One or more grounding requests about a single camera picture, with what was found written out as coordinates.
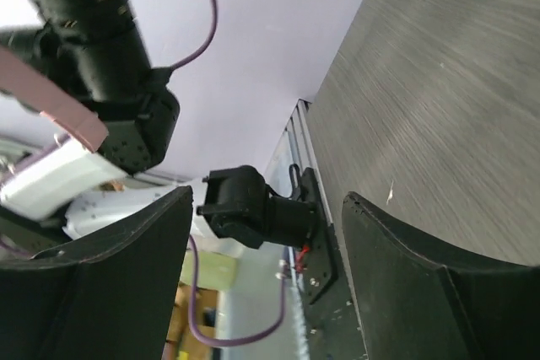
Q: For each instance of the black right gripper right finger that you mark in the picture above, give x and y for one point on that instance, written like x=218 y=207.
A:
x=420 y=297

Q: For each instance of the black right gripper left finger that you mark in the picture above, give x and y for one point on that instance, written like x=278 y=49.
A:
x=106 y=296

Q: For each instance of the pink folding umbrella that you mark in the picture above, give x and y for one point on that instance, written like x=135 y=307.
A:
x=27 y=85

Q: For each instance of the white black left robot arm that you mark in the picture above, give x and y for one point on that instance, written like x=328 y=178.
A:
x=87 y=70

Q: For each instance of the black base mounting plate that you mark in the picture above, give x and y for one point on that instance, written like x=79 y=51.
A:
x=332 y=328

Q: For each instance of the white slotted cable duct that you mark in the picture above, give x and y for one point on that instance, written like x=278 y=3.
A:
x=299 y=323

